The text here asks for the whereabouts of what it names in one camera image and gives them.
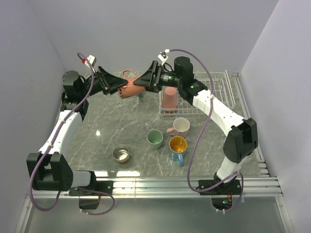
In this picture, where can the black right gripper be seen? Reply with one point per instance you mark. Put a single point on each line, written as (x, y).
(152, 83)

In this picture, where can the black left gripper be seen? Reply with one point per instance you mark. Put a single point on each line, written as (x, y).
(109, 83)

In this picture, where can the blue flowered mug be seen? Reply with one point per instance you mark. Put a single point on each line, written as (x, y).
(141, 95)

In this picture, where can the brown-pink ceramic mug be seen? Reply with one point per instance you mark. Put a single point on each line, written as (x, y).
(130, 90)

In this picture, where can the tall pink plastic cup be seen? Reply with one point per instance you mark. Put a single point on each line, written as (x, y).
(169, 98)

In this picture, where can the short green plastic cup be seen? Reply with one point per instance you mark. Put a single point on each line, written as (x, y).
(154, 138)

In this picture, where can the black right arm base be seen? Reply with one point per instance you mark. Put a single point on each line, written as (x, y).
(226, 196)

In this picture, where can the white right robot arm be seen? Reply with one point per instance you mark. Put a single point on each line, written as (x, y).
(241, 134)

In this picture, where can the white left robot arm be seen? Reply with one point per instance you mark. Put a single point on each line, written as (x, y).
(48, 168)

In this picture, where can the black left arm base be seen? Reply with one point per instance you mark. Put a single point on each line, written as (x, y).
(89, 197)

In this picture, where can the white and pink mug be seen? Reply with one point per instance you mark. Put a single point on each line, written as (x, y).
(180, 127)

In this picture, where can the blue mug orange interior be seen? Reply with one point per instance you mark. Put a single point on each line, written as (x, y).
(178, 147)

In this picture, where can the stainless steel cup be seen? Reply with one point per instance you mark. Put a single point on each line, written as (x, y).
(121, 154)

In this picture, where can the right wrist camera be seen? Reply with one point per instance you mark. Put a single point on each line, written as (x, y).
(163, 56)

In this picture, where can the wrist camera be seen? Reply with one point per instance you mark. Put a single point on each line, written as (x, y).
(163, 56)
(90, 60)

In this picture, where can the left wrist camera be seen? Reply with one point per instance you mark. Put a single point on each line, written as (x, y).
(90, 60)

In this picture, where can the white wire dish rack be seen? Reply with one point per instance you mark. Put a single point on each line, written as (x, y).
(222, 91)

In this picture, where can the aluminium front rail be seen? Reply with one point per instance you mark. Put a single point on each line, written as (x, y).
(178, 187)

